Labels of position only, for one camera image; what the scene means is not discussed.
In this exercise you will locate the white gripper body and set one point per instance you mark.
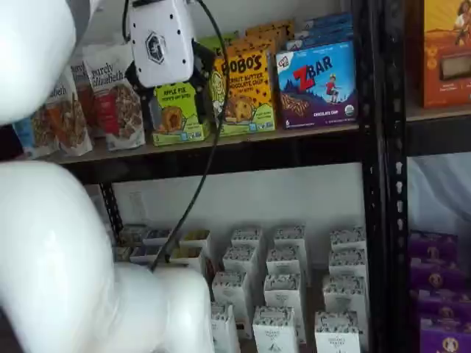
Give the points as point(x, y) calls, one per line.
point(162, 44)

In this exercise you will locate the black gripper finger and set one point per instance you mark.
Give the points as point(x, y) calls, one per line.
point(134, 86)
point(204, 70)

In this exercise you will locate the green Bobo's apple pie box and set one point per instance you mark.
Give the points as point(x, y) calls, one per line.
point(209, 39)
point(176, 117)
point(233, 36)

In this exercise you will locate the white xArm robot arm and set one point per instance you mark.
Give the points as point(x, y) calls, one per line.
point(55, 257)

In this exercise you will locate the yellow Bobo's peanut butter box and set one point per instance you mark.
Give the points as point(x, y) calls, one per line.
point(257, 43)
point(246, 110)
point(272, 29)

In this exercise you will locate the wooden shelf board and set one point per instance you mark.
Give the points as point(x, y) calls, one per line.
point(243, 139)
point(441, 114)

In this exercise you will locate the black metal shelf unit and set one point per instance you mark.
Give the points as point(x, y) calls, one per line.
point(397, 110)
point(257, 152)

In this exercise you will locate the blue Z Bar box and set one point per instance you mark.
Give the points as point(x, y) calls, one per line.
point(320, 39)
point(331, 23)
point(316, 95)

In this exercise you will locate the green-banded granola box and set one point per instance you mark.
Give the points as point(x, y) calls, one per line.
point(132, 233)
point(123, 253)

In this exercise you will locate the blue-banded granola box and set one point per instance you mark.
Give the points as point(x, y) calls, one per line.
point(145, 253)
point(156, 236)

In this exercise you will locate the yellow-banded granola box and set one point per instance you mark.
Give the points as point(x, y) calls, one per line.
point(187, 255)
point(195, 237)

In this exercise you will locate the white patterned pantry box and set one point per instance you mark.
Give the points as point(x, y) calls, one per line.
point(282, 294)
point(347, 239)
point(274, 334)
point(344, 294)
point(230, 290)
point(246, 239)
point(347, 263)
point(224, 331)
point(239, 257)
point(289, 237)
point(336, 334)
point(283, 261)

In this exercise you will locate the orange cardboard box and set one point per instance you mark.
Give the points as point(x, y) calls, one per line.
point(445, 55)

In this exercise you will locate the purple snack box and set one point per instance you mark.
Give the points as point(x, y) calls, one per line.
point(447, 338)
point(438, 276)
point(445, 305)
point(434, 244)

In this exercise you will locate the red-label Purely Elizabeth granola bag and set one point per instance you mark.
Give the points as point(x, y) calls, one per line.
point(117, 121)

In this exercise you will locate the orange-label Purely Elizabeth granola bag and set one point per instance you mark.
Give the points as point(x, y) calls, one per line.
point(70, 125)

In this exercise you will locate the blue-label granola bag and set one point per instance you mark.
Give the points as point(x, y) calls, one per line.
point(24, 136)

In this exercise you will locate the white organic pantry boxes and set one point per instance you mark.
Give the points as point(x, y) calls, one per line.
point(316, 257)

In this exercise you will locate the white plastic sheet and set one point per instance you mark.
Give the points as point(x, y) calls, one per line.
point(438, 191)

